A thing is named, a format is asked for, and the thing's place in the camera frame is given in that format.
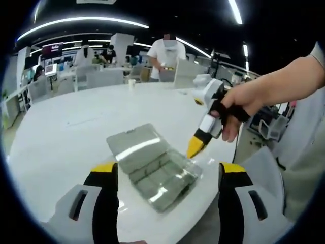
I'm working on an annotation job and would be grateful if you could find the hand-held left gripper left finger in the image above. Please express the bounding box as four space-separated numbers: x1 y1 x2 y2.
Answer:
40 161 120 244

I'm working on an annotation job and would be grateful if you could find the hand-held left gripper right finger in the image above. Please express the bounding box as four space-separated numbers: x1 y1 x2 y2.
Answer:
217 161 293 244

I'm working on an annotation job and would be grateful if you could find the clear grey guide fixture box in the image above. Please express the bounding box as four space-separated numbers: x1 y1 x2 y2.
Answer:
106 123 203 214

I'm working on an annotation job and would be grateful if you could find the person's right hand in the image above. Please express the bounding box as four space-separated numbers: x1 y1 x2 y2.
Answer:
210 85 257 143

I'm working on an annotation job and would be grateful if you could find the white upright panel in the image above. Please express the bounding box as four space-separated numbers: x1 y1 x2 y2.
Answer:
174 59 209 89

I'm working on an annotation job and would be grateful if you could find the person's light grey shirt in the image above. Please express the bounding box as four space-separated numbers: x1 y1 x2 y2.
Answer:
241 42 325 223

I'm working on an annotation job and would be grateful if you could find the black cable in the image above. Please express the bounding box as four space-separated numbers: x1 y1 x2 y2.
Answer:
233 136 241 165

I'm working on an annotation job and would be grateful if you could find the red wall screen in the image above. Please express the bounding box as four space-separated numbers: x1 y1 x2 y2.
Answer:
41 43 64 58

